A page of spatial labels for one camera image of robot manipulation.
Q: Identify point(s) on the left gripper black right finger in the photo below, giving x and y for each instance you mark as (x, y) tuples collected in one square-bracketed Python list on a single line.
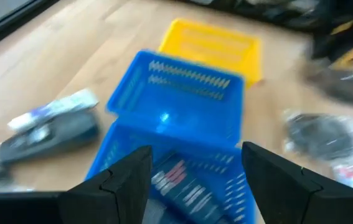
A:
[(288, 196)]

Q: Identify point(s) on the white travel toothpaste tube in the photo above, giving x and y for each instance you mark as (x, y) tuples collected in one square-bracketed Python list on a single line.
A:
[(54, 109), (350, 172)]

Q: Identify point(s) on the yellow plastic basket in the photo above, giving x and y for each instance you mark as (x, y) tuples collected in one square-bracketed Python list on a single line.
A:
[(213, 46)]

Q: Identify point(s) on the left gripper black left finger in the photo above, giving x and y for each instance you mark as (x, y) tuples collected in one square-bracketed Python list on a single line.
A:
[(123, 193)]

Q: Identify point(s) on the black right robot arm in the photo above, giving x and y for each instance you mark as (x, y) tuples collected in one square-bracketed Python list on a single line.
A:
[(322, 46)]

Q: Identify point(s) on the black travel lotion tube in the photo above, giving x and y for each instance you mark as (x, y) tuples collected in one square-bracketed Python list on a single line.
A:
[(182, 193)]

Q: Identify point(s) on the blue plastic basket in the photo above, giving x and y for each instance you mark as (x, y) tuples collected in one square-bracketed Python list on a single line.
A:
[(111, 146), (179, 105)]

